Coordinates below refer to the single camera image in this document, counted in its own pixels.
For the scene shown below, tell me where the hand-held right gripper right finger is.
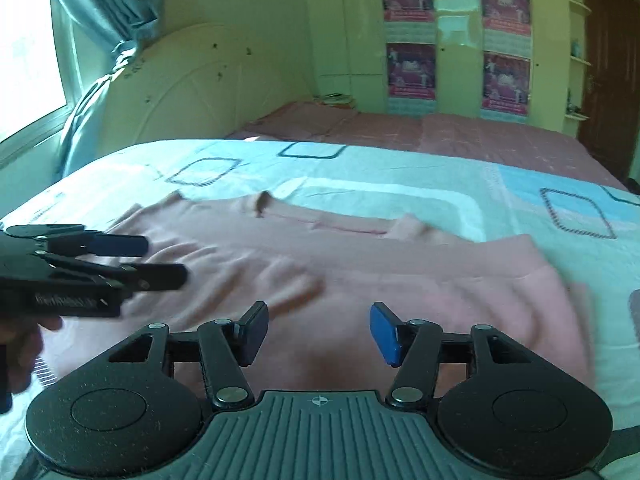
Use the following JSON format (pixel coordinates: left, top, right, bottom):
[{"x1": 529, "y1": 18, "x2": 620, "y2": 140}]
[{"x1": 369, "y1": 302, "x2": 524, "y2": 409}]

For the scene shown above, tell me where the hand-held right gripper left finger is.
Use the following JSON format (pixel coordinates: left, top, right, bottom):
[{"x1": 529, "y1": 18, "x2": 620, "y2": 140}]
[{"x1": 107, "y1": 301, "x2": 269, "y2": 409}]

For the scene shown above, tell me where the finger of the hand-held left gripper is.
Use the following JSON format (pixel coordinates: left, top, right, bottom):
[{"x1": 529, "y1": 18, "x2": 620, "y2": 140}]
[
  {"x1": 46, "y1": 230, "x2": 149, "y2": 257},
  {"x1": 47, "y1": 254, "x2": 189, "y2": 292}
]

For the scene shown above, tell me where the pink sweatshirt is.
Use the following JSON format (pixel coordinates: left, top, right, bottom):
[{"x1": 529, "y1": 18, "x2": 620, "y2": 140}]
[{"x1": 42, "y1": 191, "x2": 597, "y2": 398}]

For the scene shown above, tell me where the person's left hand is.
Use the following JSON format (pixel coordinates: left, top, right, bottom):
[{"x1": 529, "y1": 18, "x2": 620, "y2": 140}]
[{"x1": 0, "y1": 315, "x2": 64, "y2": 395}]

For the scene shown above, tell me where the bed with patterned sheet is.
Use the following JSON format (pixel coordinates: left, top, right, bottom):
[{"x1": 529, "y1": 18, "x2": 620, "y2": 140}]
[{"x1": 0, "y1": 139, "x2": 640, "y2": 480}]

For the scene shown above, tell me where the cream wooden headboard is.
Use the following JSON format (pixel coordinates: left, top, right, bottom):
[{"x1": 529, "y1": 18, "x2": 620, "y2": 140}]
[{"x1": 106, "y1": 22, "x2": 314, "y2": 155}]

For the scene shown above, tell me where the red bed cover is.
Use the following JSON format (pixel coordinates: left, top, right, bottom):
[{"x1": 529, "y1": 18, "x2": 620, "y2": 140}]
[{"x1": 224, "y1": 99, "x2": 629, "y2": 192}]

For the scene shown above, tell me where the window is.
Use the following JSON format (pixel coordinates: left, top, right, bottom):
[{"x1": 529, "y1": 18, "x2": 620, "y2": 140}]
[{"x1": 0, "y1": 0, "x2": 69, "y2": 147}]

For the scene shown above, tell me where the teal curtain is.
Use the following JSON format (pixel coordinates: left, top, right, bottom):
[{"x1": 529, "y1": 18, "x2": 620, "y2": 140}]
[{"x1": 39, "y1": 0, "x2": 167, "y2": 177}]

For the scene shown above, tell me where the pile of books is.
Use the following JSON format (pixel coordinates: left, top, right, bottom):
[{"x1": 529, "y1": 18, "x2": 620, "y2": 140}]
[{"x1": 314, "y1": 92, "x2": 359, "y2": 109}]

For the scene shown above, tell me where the cream wardrobe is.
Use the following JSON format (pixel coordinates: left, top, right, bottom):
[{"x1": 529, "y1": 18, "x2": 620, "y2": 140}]
[{"x1": 304, "y1": 0, "x2": 582, "y2": 137}]

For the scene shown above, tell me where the cream corner shelf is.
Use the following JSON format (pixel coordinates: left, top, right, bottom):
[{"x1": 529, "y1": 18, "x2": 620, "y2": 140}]
[{"x1": 564, "y1": 0, "x2": 594, "y2": 122}]

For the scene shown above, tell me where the brown wooden door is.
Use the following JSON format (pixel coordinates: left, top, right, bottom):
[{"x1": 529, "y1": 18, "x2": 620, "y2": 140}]
[{"x1": 576, "y1": 0, "x2": 640, "y2": 182}]

